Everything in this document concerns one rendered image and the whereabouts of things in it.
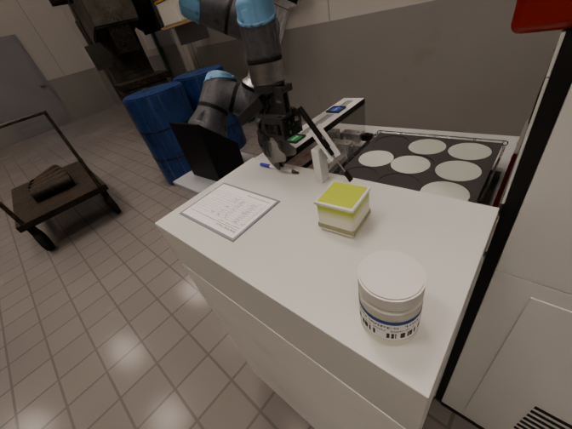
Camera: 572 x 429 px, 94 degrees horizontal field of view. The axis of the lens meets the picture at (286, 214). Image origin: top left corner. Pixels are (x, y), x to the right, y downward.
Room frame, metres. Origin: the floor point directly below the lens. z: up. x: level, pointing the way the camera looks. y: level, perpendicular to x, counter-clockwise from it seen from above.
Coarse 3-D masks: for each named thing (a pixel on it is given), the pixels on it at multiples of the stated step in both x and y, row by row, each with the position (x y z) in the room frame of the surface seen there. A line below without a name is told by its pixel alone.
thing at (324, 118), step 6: (342, 102) 1.09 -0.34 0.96; (348, 102) 1.08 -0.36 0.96; (354, 102) 1.05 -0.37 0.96; (348, 108) 1.00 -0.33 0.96; (324, 114) 1.01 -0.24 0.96; (330, 114) 0.99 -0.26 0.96; (336, 114) 0.97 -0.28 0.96; (312, 120) 0.98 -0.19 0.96; (318, 120) 0.97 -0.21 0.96; (324, 120) 0.96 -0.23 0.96; (330, 120) 0.93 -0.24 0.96; (306, 126) 0.94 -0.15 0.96; (324, 126) 0.89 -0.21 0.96; (300, 132) 0.90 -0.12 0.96; (306, 132) 0.89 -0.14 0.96; (306, 138) 0.83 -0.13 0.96; (294, 144) 0.81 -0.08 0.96; (300, 144) 0.80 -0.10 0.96; (258, 156) 0.79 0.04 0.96; (264, 156) 0.78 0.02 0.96
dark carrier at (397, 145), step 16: (384, 144) 0.77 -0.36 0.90; (400, 144) 0.74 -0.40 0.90; (448, 144) 0.67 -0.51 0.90; (496, 144) 0.60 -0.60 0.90; (352, 160) 0.72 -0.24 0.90; (432, 160) 0.60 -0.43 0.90; (448, 160) 0.59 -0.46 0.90; (464, 160) 0.57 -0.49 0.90; (480, 160) 0.55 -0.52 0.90; (352, 176) 0.63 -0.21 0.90; (368, 176) 0.61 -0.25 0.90; (384, 176) 0.59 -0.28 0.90; (400, 176) 0.57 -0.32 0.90; (416, 176) 0.55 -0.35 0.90; (432, 176) 0.53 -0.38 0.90; (480, 176) 0.49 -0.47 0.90
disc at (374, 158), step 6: (360, 156) 0.73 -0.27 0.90; (366, 156) 0.72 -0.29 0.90; (372, 156) 0.71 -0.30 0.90; (378, 156) 0.70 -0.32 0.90; (384, 156) 0.69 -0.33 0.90; (390, 156) 0.69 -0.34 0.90; (360, 162) 0.70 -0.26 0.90; (366, 162) 0.69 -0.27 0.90; (372, 162) 0.68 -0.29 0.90; (378, 162) 0.67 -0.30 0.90; (384, 162) 0.66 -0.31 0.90; (390, 162) 0.65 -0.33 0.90
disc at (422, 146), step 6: (414, 144) 0.72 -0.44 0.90; (420, 144) 0.71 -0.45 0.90; (426, 144) 0.70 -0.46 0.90; (432, 144) 0.69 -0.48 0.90; (438, 144) 0.68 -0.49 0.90; (444, 144) 0.67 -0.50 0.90; (414, 150) 0.68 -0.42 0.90; (420, 150) 0.67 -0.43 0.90; (426, 150) 0.66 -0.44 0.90; (432, 150) 0.66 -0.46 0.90; (438, 150) 0.65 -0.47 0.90
